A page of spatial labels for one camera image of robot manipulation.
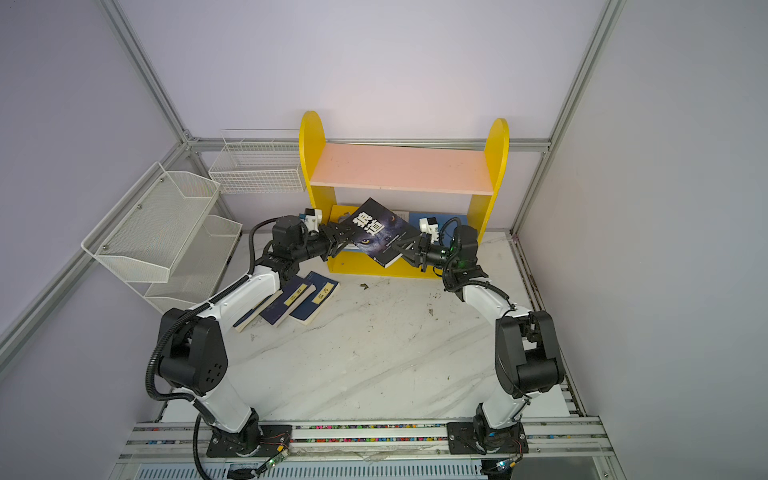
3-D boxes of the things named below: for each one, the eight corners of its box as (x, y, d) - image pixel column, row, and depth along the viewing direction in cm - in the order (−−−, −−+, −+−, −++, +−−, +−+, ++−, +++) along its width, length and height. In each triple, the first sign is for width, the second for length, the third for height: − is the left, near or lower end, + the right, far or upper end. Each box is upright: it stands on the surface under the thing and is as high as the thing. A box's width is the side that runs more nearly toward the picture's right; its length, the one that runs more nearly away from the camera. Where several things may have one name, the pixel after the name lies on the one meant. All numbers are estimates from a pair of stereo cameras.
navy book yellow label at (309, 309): (279, 313, 99) (277, 309, 97) (311, 274, 109) (309, 270, 108) (309, 327, 95) (308, 324, 94) (339, 285, 106) (338, 282, 104)
